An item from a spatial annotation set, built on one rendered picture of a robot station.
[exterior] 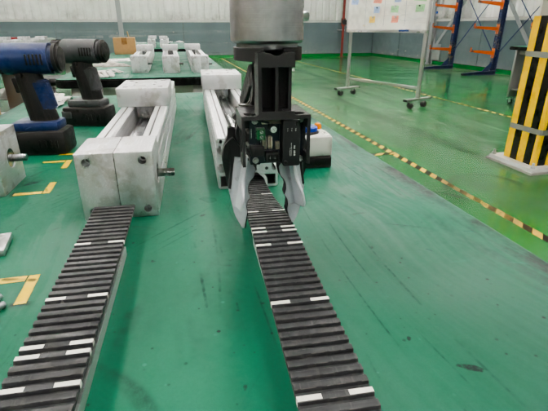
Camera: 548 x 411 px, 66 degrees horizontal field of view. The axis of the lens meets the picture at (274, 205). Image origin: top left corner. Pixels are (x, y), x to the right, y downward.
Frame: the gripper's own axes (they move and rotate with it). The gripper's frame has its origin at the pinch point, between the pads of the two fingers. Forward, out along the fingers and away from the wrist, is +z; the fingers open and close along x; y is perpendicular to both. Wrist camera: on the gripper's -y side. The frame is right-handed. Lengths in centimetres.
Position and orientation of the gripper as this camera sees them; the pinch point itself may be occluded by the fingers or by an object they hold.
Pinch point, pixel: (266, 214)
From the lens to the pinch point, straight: 53.4
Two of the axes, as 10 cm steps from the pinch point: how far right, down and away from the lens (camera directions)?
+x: 9.8, -0.7, 1.7
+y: 1.8, 3.8, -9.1
